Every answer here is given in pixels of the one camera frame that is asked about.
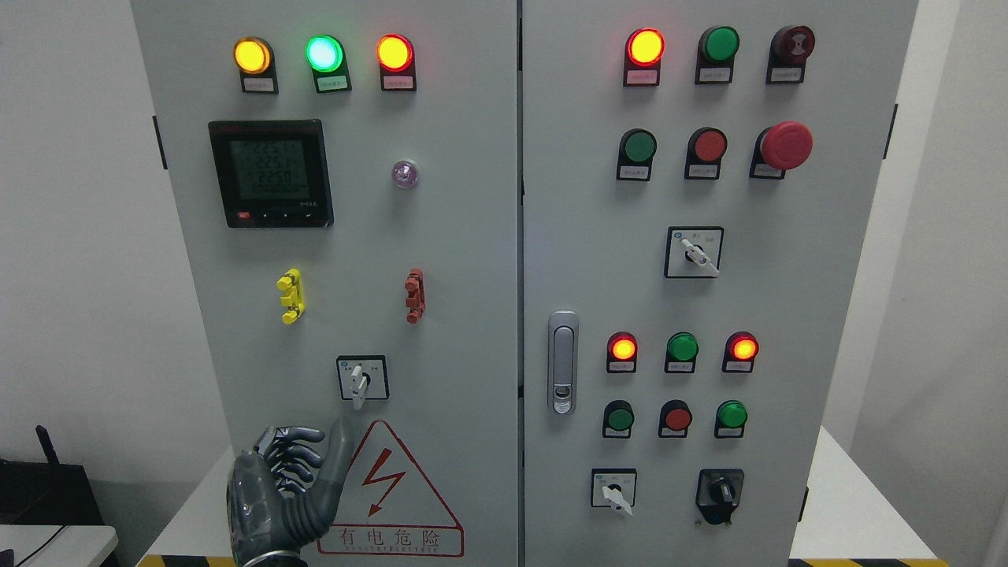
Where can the door rotary switch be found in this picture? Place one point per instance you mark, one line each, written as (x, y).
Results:
(363, 378)

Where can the green push button lower right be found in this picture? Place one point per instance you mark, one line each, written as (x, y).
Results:
(730, 420)

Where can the lower white rotary switch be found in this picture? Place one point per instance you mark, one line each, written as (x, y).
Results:
(614, 488)

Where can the silver door latch handle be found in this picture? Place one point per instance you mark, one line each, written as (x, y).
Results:
(562, 334)

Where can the red emergency stop mushroom button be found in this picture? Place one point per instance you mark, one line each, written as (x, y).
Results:
(779, 149)

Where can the dark red buzzer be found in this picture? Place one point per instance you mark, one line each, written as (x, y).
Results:
(789, 51)

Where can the red lit indicator light left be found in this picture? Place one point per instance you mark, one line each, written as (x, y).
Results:
(398, 68)

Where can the green indicator lower middle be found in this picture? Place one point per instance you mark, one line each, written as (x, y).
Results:
(682, 349)

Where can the black digital power meter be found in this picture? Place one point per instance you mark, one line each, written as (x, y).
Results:
(272, 173)

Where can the red lit indicator lower left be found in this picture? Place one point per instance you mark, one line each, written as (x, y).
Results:
(622, 353)

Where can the red lit indicator lower right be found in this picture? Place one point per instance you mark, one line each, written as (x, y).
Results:
(740, 352)

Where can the green push button upper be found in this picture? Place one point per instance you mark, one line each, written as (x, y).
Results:
(635, 155)

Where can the red lit indicator top right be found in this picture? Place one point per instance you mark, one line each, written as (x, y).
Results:
(643, 52)

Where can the green indicator top right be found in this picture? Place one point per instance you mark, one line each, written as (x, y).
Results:
(715, 55)

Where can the black device with antenna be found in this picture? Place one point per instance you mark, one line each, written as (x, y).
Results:
(49, 493)

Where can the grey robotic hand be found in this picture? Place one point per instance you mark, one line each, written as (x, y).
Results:
(285, 493)

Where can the green push button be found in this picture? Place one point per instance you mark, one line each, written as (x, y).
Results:
(617, 420)
(635, 155)
(730, 420)

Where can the red push button upper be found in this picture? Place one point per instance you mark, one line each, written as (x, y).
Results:
(705, 149)

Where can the white side table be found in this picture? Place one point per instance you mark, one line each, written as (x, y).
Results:
(51, 545)

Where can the red electric hazard warning sticker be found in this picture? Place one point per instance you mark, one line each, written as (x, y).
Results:
(390, 507)

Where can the upper right rotary switch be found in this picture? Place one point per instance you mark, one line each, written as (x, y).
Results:
(693, 252)

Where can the yellow indicator light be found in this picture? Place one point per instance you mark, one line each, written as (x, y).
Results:
(256, 64)

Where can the green lit indicator light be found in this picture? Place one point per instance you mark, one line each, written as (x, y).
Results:
(328, 60)

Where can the black knob selector switch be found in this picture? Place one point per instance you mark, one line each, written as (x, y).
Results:
(718, 494)

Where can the small purple clear indicator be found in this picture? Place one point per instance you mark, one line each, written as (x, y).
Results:
(405, 174)

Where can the red push button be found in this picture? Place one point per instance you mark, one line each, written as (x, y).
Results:
(674, 420)
(705, 149)

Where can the yellow terminal connector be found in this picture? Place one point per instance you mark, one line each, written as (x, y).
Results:
(291, 295)

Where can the red terminal connector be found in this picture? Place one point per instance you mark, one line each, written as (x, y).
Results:
(415, 295)

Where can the green push button lower left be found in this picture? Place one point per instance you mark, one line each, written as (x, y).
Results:
(617, 420)

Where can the grey electrical control cabinet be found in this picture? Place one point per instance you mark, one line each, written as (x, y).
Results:
(515, 128)

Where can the red push button lower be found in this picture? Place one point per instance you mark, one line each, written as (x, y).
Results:
(674, 420)

